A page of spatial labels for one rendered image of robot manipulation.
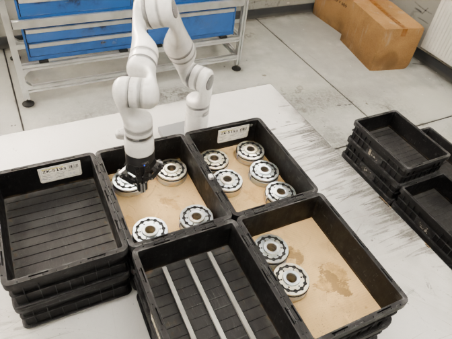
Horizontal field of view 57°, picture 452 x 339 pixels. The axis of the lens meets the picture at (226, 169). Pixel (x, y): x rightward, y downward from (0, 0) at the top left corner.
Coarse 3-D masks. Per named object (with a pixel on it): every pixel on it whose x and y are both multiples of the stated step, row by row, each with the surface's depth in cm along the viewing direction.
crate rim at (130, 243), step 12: (96, 156) 131; (192, 156) 135; (108, 180) 124; (216, 192) 127; (120, 216) 115; (228, 216) 119; (192, 228) 114; (132, 240) 110; (144, 240) 110; (156, 240) 110
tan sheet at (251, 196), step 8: (224, 152) 154; (232, 152) 154; (232, 160) 151; (264, 160) 153; (232, 168) 148; (240, 168) 148; (248, 168) 149; (248, 184) 143; (240, 192) 140; (248, 192) 140; (256, 192) 140; (232, 200) 137; (240, 200) 137; (248, 200) 137; (256, 200) 138; (240, 208) 135; (248, 208) 135
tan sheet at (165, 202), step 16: (112, 176) 139; (144, 192) 135; (160, 192) 136; (176, 192) 137; (192, 192) 137; (128, 208) 130; (144, 208) 131; (160, 208) 131; (176, 208) 132; (128, 224) 126; (176, 224) 127
